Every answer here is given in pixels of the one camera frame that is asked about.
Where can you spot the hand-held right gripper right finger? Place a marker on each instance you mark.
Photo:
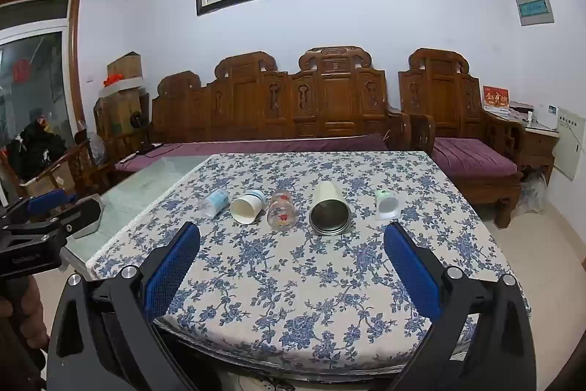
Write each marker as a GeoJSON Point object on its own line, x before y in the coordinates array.
{"type": "Point", "coordinates": [412, 274]}

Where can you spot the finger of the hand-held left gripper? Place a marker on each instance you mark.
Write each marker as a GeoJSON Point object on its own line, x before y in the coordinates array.
{"type": "Point", "coordinates": [48, 201]}
{"type": "Point", "coordinates": [82, 217]}

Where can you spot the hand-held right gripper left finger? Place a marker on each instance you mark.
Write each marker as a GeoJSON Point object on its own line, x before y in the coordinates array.
{"type": "Point", "coordinates": [176, 269]}

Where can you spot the small white green cup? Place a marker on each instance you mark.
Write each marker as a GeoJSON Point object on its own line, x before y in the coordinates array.
{"type": "Point", "coordinates": [388, 205]}

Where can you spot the clear plastic cup blue print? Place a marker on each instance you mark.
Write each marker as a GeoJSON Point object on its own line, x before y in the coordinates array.
{"type": "Point", "coordinates": [215, 203]}

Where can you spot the white paper cup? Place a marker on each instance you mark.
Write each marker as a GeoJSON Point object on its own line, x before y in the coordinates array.
{"type": "Point", "coordinates": [247, 210]}

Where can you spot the cream steel tumbler cup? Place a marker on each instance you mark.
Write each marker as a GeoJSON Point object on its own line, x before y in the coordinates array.
{"type": "Point", "coordinates": [329, 195]}

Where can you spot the glass cup red print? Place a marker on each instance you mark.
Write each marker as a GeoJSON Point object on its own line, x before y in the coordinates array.
{"type": "Point", "coordinates": [280, 214]}

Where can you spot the person's left hand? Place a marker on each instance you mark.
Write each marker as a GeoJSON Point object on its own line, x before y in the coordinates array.
{"type": "Point", "coordinates": [36, 333]}

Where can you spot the wooden chair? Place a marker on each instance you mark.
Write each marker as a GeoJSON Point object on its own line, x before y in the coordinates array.
{"type": "Point", "coordinates": [59, 173]}

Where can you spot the dark clothes pile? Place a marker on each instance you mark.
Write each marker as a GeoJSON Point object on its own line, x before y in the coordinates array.
{"type": "Point", "coordinates": [34, 148]}

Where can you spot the blue floral tablecloth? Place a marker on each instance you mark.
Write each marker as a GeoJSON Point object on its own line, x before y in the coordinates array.
{"type": "Point", "coordinates": [284, 281]}

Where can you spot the large cardboard box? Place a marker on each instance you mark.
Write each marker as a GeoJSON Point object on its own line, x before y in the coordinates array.
{"type": "Point", "coordinates": [116, 109]}

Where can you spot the wooden-framed glass door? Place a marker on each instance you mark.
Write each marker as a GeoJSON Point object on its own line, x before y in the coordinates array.
{"type": "Point", "coordinates": [36, 75]}

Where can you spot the purple armchair cushion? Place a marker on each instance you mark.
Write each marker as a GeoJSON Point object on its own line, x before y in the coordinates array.
{"type": "Point", "coordinates": [467, 157]}

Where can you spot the red lantern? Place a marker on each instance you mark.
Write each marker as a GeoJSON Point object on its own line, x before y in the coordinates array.
{"type": "Point", "coordinates": [20, 70]}

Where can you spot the orange plastic bag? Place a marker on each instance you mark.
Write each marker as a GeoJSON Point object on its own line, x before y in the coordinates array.
{"type": "Point", "coordinates": [113, 79]}

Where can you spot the clear plastic bag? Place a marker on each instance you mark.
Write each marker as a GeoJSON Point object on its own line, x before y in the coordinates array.
{"type": "Point", "coordinates": [533, 191]}

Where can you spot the small cardboard box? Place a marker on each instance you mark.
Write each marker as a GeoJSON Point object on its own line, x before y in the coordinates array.
{"type": "Point", "coordinates": [124, 65]}

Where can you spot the long purple sofa cushion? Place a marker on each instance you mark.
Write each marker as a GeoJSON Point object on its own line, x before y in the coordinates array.
{"type": "Point", "coordinates": [274, 145]}

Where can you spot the carved wooden armchair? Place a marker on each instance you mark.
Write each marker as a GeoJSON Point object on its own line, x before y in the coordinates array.
{"type": "Point", "coordinates": [442, 98]}

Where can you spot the wooden side table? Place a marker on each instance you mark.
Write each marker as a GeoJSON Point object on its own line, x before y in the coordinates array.
{"type": "Point", "coordinates": [540, 149]}

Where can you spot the carved wooden sofa bench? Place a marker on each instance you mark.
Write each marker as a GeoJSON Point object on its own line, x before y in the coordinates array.
{"type": "Point", "coordinates": [334, 98]}

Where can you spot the red desk calendar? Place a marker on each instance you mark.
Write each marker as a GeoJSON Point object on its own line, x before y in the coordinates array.
{"type": "Point", "coordinates": [496, 97]}

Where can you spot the white box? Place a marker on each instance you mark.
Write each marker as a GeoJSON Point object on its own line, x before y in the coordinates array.
{"type": "Point", "coordinates": [545, 116]}

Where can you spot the white wall panel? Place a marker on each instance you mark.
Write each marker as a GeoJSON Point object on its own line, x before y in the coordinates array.
{"type": "Point", "coordinates": [570, 143]}

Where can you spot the grey wall electrical box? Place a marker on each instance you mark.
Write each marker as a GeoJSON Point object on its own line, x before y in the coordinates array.
{"type": "Point", "coordinates": [534, 6]}

